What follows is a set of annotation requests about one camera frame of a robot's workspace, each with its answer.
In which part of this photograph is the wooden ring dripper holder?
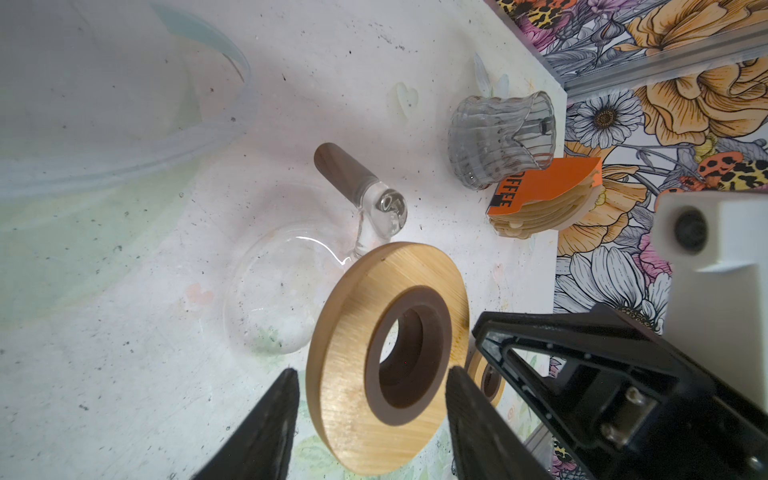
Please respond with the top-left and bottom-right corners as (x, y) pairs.
(306, 242), (469, 476)
(466, 349), (506, 407)

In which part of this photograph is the brown coffee filter stack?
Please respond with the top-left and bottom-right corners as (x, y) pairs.
(486, 157), (603, 239)

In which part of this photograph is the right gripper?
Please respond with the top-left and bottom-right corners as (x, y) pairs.
(473, 304), (767, 479)

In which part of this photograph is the clear glass carafe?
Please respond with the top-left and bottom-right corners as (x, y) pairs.
(223, 143), (408, 356)

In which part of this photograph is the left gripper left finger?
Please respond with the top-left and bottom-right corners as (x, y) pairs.
(195, 368), (300, 480)

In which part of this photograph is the grey ribbed glass pitcher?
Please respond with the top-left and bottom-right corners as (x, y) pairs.
(448, 91), (556, 190)

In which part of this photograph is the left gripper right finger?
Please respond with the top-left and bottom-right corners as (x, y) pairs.
(445, 366), (550, 480)

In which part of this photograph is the right corner frame post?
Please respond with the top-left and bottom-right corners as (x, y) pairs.
(562, 22), (767, 102)

